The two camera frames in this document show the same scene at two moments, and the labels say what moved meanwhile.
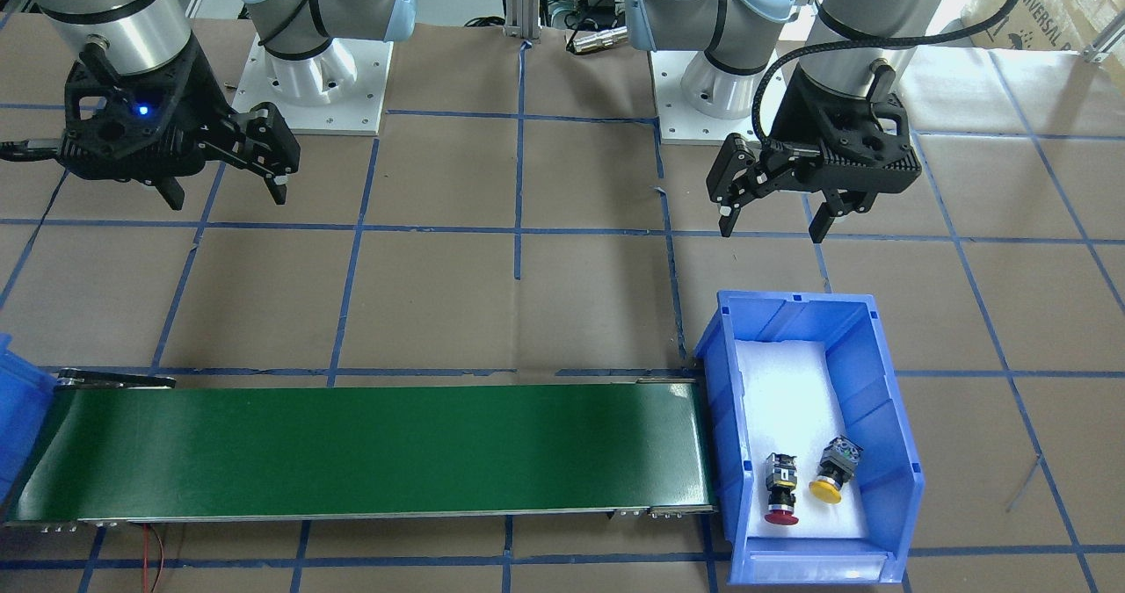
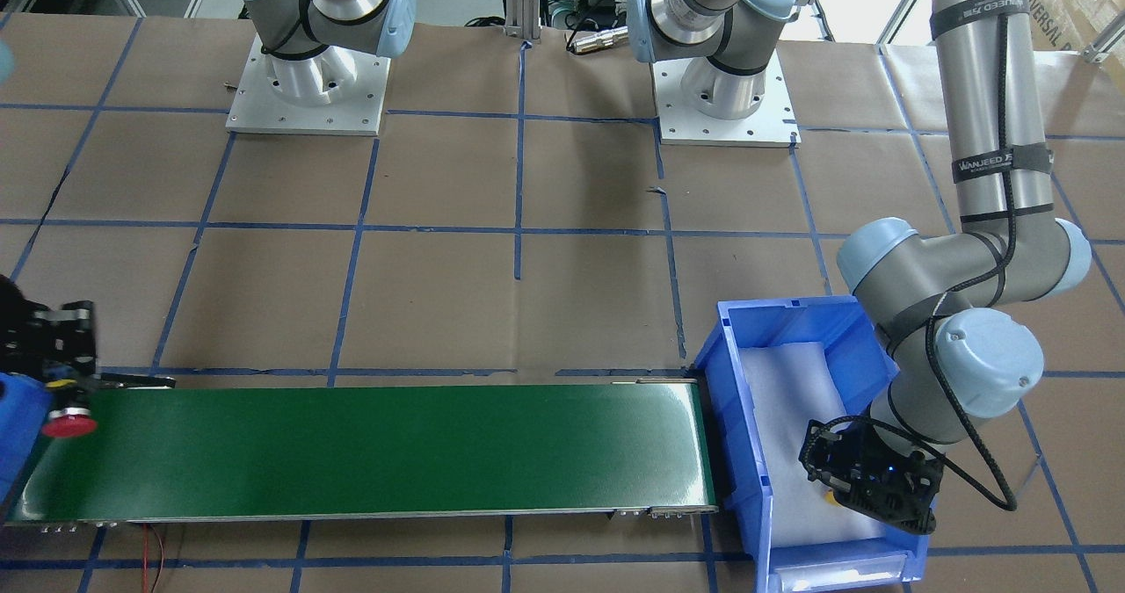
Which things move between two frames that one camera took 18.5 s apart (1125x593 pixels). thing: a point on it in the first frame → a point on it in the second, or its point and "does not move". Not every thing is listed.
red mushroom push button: x=780 y=476 → x=69 y=423
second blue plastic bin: x=26 y=394 does not move
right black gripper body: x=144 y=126 → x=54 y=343
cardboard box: x=1065 y=3 does not move
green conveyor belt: x=123 y=447 does not move
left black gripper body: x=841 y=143 → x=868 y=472
